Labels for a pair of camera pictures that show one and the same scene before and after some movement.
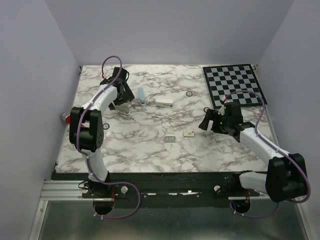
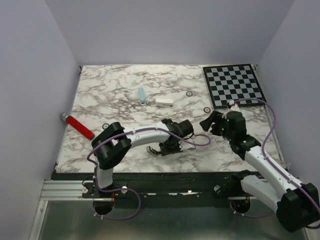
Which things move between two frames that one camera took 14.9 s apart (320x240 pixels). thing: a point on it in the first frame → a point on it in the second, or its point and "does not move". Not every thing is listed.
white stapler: x=167 y=103 does not move
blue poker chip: x=189 y=93 does not move
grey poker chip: x=106 y=126 does not move
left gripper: x=127 y=96 → x=165 y=152
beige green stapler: x=123 y=108 → x=152 y=151
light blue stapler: x=142 y=96 does not move
